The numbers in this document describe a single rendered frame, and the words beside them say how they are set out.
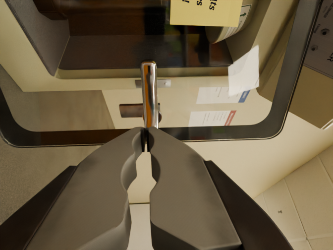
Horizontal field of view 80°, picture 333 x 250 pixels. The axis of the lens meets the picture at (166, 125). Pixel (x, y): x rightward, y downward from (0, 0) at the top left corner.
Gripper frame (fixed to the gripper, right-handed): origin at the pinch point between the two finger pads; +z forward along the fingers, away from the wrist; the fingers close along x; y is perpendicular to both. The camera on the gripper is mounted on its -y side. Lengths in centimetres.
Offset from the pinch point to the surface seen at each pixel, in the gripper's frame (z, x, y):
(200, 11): 13.6, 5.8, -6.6
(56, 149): 33.1, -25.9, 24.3
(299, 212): 121, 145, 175
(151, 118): 8.6, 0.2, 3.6
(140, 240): 151, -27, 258
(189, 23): 13.6, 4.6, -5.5
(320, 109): 18.5, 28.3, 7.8
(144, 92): 8.6, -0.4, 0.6
